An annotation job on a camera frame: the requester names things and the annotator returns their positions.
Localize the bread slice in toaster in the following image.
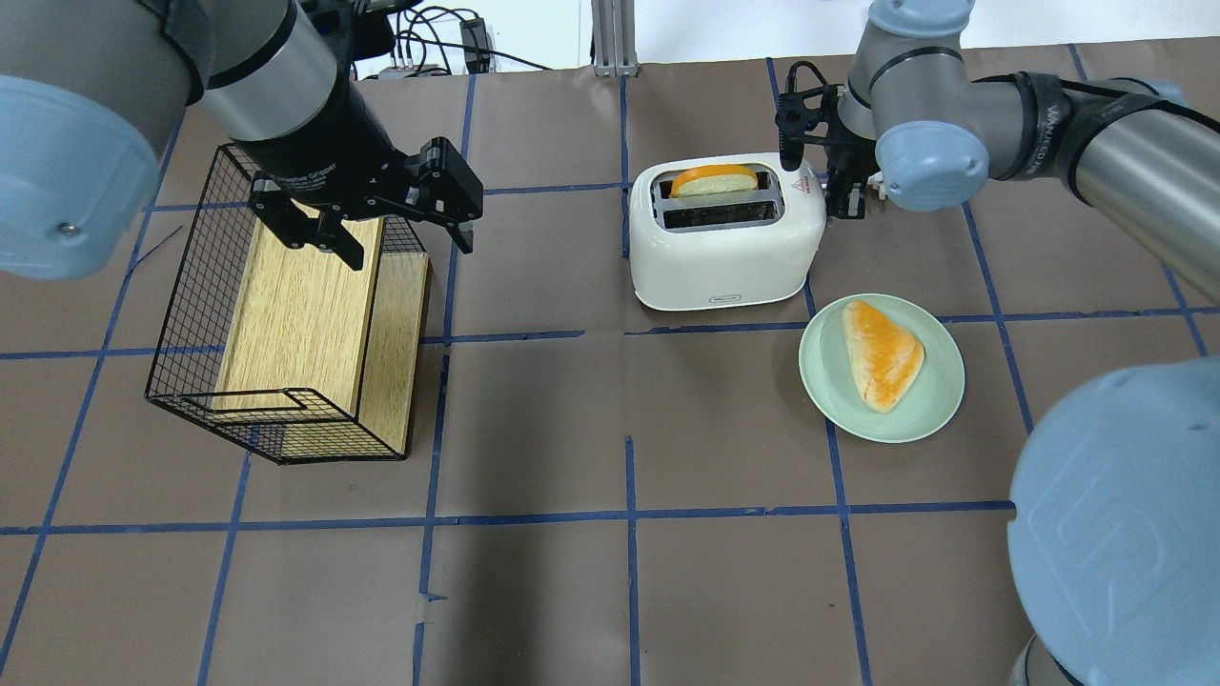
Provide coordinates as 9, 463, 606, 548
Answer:
669, 162, 759, 198

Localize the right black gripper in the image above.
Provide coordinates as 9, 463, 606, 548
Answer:
775, 85, 880, 220

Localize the wooden step shelf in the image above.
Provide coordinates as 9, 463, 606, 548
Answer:
207, 217, 431, 463

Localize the black power adapter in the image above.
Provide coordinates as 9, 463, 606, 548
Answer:
460, 18, 494, 74

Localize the white two-slot toaster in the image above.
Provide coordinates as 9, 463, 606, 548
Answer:
628, 151, 826, 312

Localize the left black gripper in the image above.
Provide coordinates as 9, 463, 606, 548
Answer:
250, 135, 484, 271

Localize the black wire basket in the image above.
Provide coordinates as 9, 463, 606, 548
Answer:
145, 145, 431, 464

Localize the bread slice on plate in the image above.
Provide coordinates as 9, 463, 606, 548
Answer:
842, 300, 926, 414

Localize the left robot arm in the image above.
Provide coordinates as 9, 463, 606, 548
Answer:
1, 1, 483, 280

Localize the light green plate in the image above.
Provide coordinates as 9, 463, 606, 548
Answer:
799, 293, 965, 443

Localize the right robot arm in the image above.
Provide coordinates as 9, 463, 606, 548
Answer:
813, 181, 1218, 685

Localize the aluminium frame post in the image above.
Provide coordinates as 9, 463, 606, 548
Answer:
590, 0, 641, 78

